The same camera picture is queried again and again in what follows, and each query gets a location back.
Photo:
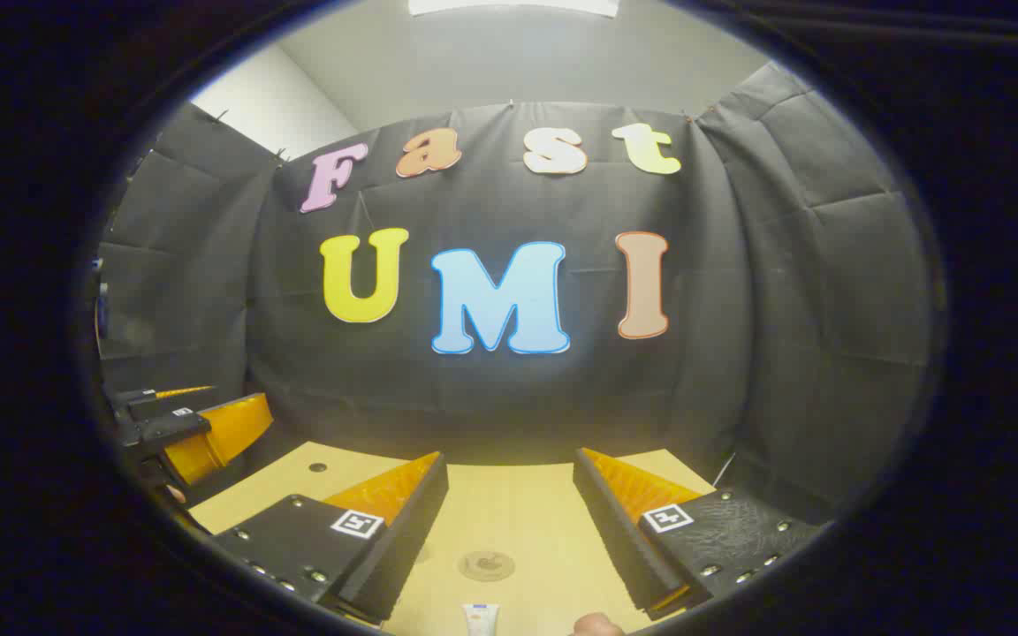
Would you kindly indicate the round wooden coaster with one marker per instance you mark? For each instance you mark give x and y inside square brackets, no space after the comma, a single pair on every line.
[487,566]

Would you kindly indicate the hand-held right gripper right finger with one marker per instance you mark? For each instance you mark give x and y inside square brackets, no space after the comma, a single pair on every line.
[615,539]

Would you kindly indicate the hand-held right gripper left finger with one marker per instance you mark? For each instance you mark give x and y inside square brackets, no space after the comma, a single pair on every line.
[412,539]

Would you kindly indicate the white toothpaste tube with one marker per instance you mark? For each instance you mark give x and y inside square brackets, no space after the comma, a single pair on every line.
[481,620]

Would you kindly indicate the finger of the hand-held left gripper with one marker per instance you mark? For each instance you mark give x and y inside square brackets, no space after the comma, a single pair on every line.
[226,433]
[138,399]

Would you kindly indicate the light wooden desktop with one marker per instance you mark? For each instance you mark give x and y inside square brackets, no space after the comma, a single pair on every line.
[509,512]

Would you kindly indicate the ceiling light panel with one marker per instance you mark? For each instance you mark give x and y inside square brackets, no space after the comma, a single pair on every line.
[509,5]

